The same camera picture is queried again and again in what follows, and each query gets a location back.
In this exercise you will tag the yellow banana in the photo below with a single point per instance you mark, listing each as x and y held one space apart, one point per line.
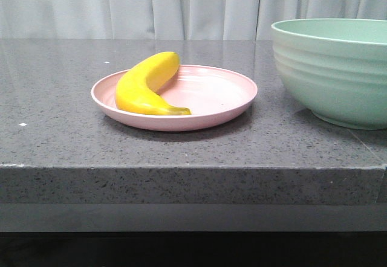
136 91

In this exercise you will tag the pink plate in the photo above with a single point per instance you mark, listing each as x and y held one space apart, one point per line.
213 95

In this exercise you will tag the green bowl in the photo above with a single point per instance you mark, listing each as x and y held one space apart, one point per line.
335 67

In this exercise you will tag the white curtain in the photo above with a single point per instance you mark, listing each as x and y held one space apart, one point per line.
169 19

